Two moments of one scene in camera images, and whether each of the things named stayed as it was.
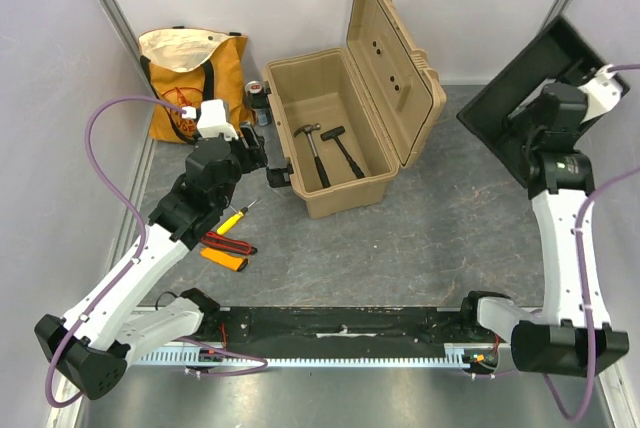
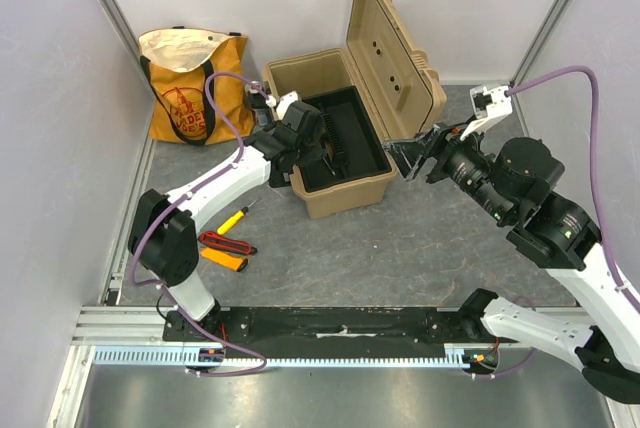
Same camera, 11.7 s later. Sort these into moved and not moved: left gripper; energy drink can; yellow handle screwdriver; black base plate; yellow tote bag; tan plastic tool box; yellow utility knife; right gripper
Moved: left gripper; right gripper
Not moved: yellow tote bag; tan plastic tool box; energy drink can; yellow utility knife; yellow handle screwdriver; black base plate
